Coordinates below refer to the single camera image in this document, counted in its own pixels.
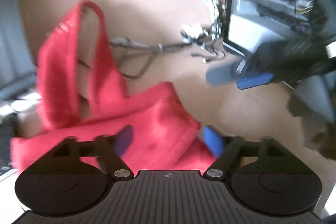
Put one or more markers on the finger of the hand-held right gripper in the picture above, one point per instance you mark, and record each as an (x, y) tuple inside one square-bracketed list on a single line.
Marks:
[(254, 81), (223, 73)]

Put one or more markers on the red fleece garment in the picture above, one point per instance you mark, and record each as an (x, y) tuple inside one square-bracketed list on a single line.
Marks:
[(157, 113)]

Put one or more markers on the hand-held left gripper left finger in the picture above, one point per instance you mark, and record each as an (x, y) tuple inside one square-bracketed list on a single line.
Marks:
[(123, 140)]

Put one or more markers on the black computer monitor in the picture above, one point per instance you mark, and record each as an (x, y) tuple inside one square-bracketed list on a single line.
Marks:
[(13, 29)]

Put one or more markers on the white crumpled tie clump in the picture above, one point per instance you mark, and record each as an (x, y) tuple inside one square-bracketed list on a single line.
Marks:
[(193, 31)]

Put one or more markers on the black keyboard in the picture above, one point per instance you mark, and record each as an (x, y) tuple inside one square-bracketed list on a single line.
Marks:
[(6, 145)]

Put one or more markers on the white desk device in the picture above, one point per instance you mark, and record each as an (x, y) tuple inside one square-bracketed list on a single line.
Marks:
[(25, 106)]

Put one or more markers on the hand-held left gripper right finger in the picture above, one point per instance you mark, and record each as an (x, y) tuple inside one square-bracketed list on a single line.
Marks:
[(214, 140)]

